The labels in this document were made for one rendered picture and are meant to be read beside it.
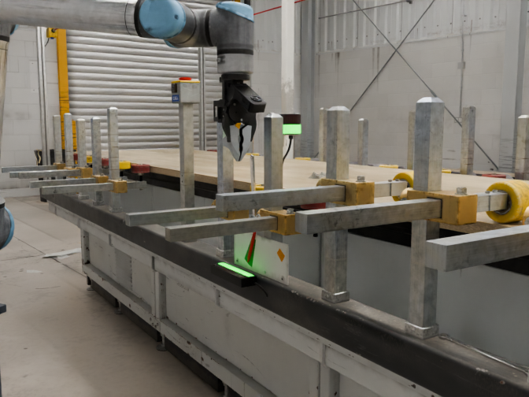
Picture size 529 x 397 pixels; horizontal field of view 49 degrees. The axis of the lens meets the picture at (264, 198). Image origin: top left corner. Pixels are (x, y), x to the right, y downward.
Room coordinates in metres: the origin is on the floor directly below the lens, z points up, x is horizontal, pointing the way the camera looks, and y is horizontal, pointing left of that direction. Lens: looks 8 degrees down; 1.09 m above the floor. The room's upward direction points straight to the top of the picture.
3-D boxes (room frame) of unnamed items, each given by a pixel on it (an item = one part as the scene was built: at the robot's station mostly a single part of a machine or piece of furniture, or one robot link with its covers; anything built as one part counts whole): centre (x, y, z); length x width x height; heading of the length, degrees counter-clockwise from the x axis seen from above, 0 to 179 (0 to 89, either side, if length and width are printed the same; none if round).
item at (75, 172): (2.84, 0.98, 0.84); 0.43 x 0.03 x 0.04; 123
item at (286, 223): (1.44, -0.04, 0.85); 0.13 x 0.06 x 0.05; 33
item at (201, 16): (1.47, 0.19, 1.32); 0.12 x 0.12 x 0.09; 78
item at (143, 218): (1.58, 0.17, 0.84); 0.43 x 0.03 x 0.04; 123
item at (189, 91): (1.88, 0.25, 1.18); 0.07 x 0.07 x 0.08; 33
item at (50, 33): (3.63, 1.33, 1.20); 0.15 x 0.12 x 1.00; 33
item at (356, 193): (1.23, -0.17, 0.95); 0.13 x 0.06 x 0.05; 33
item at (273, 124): (1.45, -0.02, 0.87); 0.03 x 0.03 x 0.48; 33
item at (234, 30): (1.46, 0.07, 1.32); 0.10 x 0.09 x 0.12; 78
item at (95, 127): (2.72, 0.79, 0.87); 0.03 x 0.03 x 0.48; 33
